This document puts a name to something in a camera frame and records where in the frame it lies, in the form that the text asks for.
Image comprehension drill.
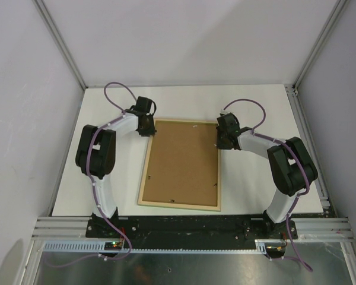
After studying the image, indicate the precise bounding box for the brown cardboard backing board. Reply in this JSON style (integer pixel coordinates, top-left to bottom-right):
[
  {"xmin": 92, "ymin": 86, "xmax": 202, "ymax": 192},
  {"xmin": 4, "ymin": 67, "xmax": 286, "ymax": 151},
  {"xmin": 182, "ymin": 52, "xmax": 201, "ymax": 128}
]
[{"xmin": 139, "ymin": 120, "xmax": 220, "ymax": 207}]

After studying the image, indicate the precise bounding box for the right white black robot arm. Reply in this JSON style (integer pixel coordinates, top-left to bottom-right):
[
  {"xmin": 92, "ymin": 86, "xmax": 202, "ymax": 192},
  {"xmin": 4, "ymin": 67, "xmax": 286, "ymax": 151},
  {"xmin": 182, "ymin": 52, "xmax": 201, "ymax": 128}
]
[{"xmin": 217, "ymin": 111, "xmax": 318, "ymax": 238}]

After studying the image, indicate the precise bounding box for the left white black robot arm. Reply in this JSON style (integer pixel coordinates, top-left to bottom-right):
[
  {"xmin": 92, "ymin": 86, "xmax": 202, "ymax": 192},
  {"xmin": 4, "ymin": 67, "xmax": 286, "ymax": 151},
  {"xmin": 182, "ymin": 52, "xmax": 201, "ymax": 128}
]
[{"xmin": 75, "ymin": 97, "xmax": 157, "ymax": 238}]

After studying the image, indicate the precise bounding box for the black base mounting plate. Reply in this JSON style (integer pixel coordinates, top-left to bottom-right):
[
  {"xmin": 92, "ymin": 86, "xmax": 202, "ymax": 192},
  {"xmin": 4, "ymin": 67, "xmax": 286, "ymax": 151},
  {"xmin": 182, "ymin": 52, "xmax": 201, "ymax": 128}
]
[{"xmin": 85, "ymin": 214, "xmax": 298, "ymax": 249}]

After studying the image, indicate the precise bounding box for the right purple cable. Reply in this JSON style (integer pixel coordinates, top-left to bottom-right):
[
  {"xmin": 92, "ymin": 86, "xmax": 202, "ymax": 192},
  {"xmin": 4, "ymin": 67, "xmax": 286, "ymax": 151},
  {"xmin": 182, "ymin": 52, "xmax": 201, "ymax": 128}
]
[{"xmin": 222, "ymin": 99, "xmax": 313, "ymax": 273}]

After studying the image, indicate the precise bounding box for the purple cable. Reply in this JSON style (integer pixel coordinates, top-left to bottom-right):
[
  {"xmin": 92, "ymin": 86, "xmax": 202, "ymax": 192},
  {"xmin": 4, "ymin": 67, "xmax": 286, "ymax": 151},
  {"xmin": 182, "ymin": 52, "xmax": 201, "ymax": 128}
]
[
  {"xmin": 44, "ymin": 81, "xmax": 134, "ymax": 268},
  {"xmin": 222, "ymin": 99, "xmax": 313, "ymax": 273}
]

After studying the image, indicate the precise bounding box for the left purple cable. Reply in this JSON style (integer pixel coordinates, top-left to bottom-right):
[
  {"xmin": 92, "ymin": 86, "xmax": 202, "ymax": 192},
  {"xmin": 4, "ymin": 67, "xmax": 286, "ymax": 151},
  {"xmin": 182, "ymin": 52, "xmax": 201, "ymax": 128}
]
[{"xmin": 44, "ymin": 81, "xmax": 134, "ymax": 268}]

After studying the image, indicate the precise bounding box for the white slotted cable duct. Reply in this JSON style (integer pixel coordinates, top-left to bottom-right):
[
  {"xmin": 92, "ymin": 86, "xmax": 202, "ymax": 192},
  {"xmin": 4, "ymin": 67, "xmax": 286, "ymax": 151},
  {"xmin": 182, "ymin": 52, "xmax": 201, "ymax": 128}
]
[{"xmin": 43, "ymin": 240, "xmax": 286, "ymax": 255}]

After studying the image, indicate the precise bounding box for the left aluminium corner post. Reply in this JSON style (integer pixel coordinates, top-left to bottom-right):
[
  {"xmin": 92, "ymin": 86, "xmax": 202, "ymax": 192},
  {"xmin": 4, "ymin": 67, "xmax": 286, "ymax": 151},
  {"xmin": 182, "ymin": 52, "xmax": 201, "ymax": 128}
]
[{"xmin": 32, "ymin": 0, "xmax": 87, "ymax": 91}]

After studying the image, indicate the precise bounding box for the aluminium corner post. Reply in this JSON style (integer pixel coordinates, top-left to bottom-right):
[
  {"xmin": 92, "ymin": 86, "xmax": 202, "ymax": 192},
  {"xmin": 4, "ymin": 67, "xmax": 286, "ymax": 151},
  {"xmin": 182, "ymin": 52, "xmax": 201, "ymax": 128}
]
[
  {"xmin": 32, "ymin": 0, "xmax": 87, "ymax": 91},
  {"xmin": 292, "ymin": 0, "xmax": 350, "ymax": 90}
]

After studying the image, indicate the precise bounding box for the right aluminium corner post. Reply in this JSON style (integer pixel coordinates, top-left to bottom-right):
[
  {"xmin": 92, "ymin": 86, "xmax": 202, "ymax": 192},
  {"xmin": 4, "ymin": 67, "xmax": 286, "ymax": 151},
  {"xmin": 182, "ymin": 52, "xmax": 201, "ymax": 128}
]
[{"xmin": 292, "ymin": 0, "xmax": 350, "ymax": 90}]

